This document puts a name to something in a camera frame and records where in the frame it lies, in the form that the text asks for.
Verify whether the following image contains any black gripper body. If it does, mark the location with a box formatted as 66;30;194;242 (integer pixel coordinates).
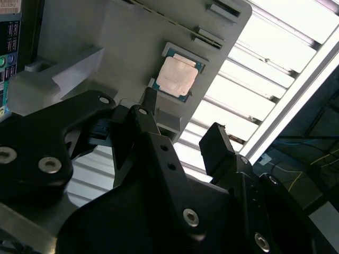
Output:
57;160;240;254

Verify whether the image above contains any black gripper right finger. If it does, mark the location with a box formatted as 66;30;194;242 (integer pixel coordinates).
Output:
198;121;327;254

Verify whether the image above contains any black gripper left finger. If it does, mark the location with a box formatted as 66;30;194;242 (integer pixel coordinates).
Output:
0;87;208;241

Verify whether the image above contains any silver CPU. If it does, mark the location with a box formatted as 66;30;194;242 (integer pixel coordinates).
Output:
151;50;205;101

